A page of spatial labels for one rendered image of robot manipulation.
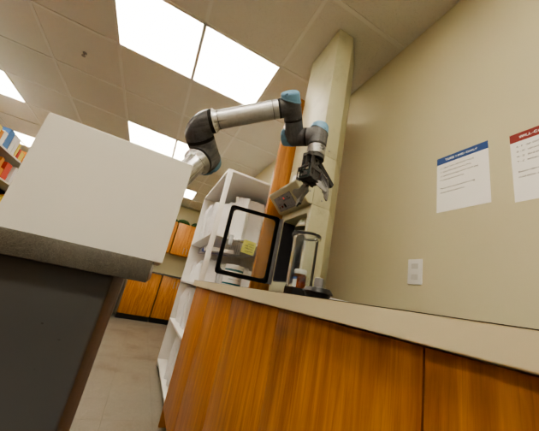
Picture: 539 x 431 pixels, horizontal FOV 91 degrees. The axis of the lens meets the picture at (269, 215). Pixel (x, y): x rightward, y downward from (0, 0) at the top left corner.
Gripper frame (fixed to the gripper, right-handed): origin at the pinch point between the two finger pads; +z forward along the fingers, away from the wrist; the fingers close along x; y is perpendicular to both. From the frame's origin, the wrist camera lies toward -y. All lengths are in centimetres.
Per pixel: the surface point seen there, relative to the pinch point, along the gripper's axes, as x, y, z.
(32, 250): 9, 71, 37
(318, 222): -19.9, -27.8, -4.2
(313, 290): 13.8, 8.3, 31.9
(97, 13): -147, 101, -137
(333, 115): -20, -27, -70
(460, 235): 34, -52, -2
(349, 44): -18, -31, -128
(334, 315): 33, 24, 37
